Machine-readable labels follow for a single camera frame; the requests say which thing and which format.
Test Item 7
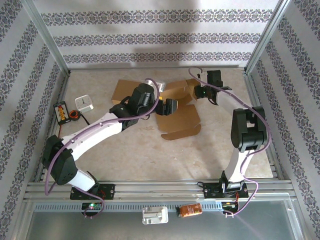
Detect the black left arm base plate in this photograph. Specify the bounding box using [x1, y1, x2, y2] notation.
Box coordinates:
[69, 183, 116, 201]

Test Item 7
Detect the black orange tape roll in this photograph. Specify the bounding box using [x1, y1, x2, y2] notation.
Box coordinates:
[69, 109, 81, 123]

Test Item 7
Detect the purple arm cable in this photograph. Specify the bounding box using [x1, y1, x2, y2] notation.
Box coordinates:
[188, 67, 273, 218]
[44, 77, 161, 220]

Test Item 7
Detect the aluminium mounting rail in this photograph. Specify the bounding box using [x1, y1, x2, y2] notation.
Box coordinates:
[23, 180, 297, 202]

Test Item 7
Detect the circuit board with yellow wires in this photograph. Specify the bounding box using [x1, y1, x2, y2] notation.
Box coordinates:
[221, 201, 240, 210]

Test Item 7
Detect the grey metal sheet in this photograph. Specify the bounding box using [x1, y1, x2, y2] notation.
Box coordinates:
[23, 199, 307, 240]

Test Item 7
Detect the thin black cable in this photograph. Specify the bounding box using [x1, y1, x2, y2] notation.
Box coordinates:
[79, 112, 91, 126]

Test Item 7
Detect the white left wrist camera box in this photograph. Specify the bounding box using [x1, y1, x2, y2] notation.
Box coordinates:
[145, 78, 166, 93]

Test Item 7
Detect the white plastic bracket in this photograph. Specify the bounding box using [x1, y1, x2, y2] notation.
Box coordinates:
[141, 206, 169, 225]

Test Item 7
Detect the black device with orange print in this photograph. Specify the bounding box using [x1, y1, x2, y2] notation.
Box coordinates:
[53, 101, 71, 125]

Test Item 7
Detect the aluminium frame rail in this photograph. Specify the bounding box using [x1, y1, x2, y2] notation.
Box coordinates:
[243, 69, 287, 182]
[34, 71, 72, 183]
[68, 65, 247, 71]

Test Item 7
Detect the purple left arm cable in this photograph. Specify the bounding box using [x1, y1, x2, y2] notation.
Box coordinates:
[44, 77, 161, 220]

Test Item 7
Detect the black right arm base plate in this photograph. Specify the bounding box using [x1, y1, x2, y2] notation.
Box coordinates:
[202, 182, 249, 200]

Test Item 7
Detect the brown cardboard mailer box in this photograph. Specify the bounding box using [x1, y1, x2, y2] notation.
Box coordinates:
[156, 78, 202, 141]
[111, 79, 147, 106]

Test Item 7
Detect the white square desk clock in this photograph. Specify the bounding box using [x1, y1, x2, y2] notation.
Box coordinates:
[75, 94, 95, 114]

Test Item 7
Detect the orange battery pack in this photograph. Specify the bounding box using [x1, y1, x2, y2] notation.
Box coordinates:
[176, 203, 202, 218]

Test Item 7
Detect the aluminium frame post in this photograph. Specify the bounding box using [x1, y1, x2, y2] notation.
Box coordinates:
[245, 0, 293, 73]
[21, 0, 71, 76]

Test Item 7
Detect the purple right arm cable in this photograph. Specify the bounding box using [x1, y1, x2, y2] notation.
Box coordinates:
[188, 67, 273, 218]

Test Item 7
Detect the circuit board with green light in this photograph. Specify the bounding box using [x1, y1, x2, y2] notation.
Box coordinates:
[81, 202, 103, 211]

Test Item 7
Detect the slotted grey cable tray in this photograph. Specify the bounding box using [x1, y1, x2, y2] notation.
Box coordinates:
[33, 202, 223, 212]

